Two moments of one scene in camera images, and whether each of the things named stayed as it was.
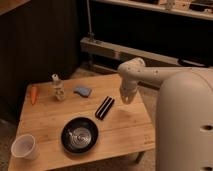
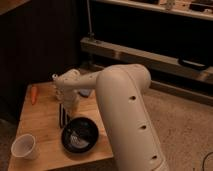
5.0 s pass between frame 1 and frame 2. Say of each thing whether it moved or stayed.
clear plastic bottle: stayed
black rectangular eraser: moved
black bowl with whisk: stayed
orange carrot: stayed
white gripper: moved
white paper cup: stayed
